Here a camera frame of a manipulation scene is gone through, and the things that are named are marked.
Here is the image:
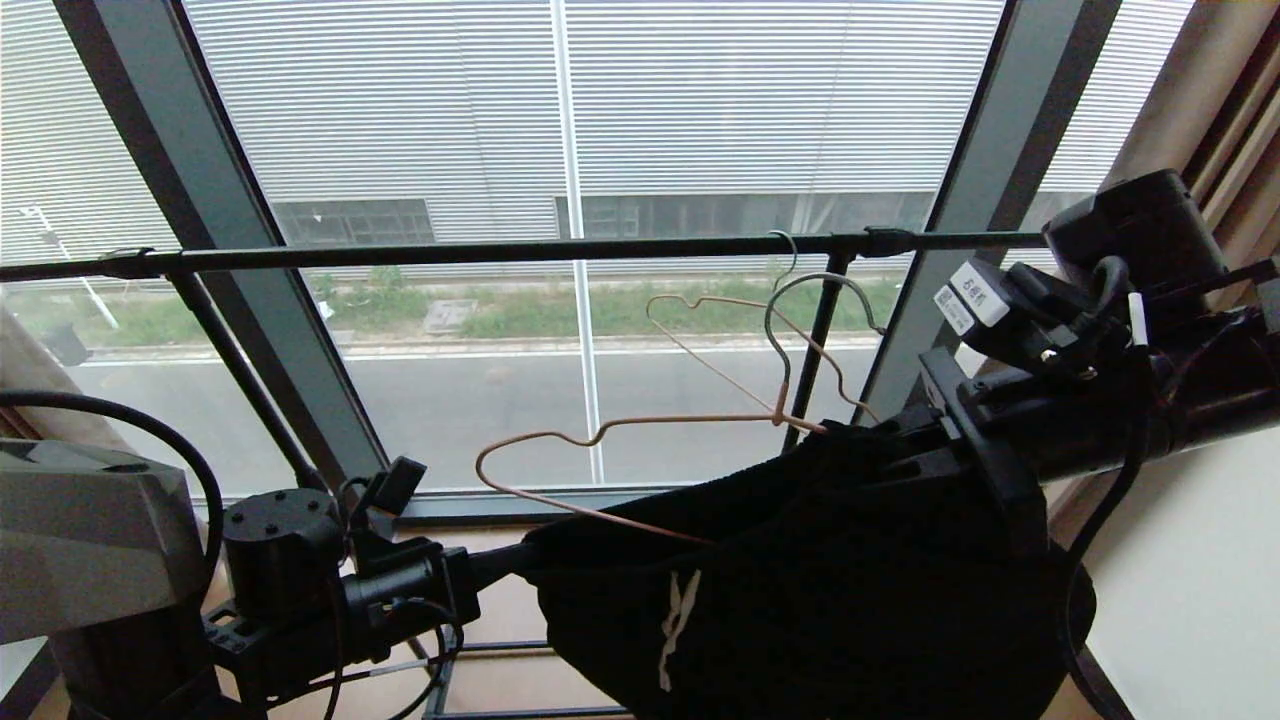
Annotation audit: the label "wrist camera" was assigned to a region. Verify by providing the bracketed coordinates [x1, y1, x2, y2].
[933, 256, 1133, 383]
[350, 457, 429, 548]

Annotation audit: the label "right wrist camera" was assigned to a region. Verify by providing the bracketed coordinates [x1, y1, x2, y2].
[933, 256, 1133, 383]

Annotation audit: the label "window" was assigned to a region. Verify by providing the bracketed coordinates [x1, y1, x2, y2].
[0, 0, 1196, 523]

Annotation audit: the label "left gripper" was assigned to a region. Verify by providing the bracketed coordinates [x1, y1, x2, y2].
[345, 547, 483, 661]

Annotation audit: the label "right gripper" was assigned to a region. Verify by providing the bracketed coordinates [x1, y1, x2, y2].
[918, 347, 1166, 556]

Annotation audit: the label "beige curtain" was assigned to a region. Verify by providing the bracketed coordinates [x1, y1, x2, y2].
[1045, 0, 1280, 523]
[0, 305, 101, 451]

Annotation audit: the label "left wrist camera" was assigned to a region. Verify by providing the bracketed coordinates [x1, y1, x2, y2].
[350, 457, 429, 548]

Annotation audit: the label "black shorts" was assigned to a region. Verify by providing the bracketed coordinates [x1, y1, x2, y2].
[520, 420, 1096, 720]

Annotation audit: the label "black cable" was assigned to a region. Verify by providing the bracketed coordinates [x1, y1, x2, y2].
[0, 390, 226, 601]
[1058, 380, 1151, 720]

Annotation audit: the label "pink clothes hanger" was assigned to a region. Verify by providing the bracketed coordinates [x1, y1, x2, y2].
[645, 230, 883, 426]
[475, 272, 888, 548]

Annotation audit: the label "black clothes rack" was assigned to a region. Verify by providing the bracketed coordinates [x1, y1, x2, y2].
[0, 228, 1046, 720]

